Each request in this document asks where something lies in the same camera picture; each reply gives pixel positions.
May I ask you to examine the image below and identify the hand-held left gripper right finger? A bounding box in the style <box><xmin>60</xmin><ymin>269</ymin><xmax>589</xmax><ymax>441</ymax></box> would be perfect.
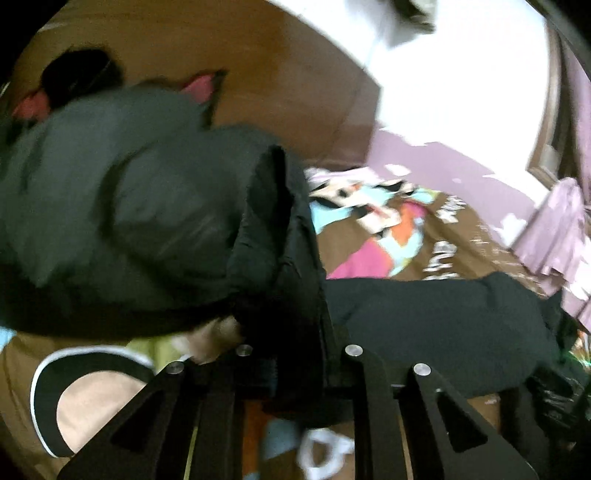
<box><xmin>343</xmin><ymin>344</ymin><xmax>541</xmax><ymax>480</ymax></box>

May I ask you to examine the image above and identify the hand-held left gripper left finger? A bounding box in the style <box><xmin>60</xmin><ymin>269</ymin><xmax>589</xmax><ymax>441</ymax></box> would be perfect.
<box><xmin>55</xmin><ymin>345</ymin><xmax>254</xmax><ymax>480</ymax></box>

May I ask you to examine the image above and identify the black puffer jacket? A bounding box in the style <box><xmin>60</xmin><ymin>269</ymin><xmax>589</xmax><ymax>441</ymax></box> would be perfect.
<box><xmin>0</xmin><ymin>85</ymin><xmax>578</xmax><ymax>416</ymax></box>

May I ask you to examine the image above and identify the person in black clothes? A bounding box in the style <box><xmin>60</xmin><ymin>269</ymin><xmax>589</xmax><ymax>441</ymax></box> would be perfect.
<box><xmin>11</xmin><ymin>69</ymin><xmax>228</xmax><ymax>126</ymax></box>

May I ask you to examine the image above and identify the brown printed blanket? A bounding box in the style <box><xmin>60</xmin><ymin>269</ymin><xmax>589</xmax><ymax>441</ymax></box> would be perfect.
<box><xmin>0</xmin><ymin>166</ymin><xmax>555</xmax><ymax>480</ymax></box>

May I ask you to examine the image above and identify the black plastic bag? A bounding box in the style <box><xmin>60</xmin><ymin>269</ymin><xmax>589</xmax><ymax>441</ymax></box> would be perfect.
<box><xmin>525</xmin><ymin>348</ymin><xmax>591</xmax><ymax>464</ymax></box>

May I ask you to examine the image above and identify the purple curtain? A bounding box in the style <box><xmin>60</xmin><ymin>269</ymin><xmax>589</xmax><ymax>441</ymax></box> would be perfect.
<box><xmin>512</xmin><ymin>176</ymin><xmax>591</xmax><ymax>334</ymax></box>

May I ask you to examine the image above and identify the wooden headboard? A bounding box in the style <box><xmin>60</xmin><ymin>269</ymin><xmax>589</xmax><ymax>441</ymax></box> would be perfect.
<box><xmin>9</xmin><ymin>0</ymin><xmax>383</xmax><ymax>172</ymax></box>

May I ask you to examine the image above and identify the wooden window frame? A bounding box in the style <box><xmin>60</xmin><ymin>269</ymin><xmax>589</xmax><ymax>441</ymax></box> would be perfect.
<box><xmin>527</xmin><ymin>23</ymin><xmax>579</xmax><ymax>191</ymax></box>

